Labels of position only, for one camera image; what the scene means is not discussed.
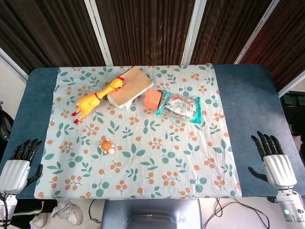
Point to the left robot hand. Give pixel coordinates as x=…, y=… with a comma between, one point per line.
x=14, y=170

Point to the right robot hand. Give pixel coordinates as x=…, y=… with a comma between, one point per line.
x=278, y=168

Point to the small orange turtle toy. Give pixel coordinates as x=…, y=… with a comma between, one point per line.
x=107, y=145

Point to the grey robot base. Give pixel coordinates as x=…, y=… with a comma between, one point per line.
x=152, y=213

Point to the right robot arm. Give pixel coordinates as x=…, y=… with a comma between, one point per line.
x=290, y=207

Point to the yellow rubber chicken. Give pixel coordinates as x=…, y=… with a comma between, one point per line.
x=96, y=97

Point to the black mesh chair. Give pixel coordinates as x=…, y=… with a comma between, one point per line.
x=4, y=124

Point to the blue table mat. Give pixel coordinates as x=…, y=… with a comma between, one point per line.
x=250, y=107

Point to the white sneaker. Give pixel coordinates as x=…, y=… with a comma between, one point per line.
x=68, y=212

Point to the clear teal snack packet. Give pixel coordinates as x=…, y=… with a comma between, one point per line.
x=179, y=106

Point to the floral patterned tablecloth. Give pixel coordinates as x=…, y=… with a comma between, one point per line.
x=143, y=143

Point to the brown cardboard box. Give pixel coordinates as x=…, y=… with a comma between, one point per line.
x=129, y=88

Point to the orange cube block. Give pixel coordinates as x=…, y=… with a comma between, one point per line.
x=153, y=99

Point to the white folding screen frame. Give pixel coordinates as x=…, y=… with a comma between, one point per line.
x=147, y=31

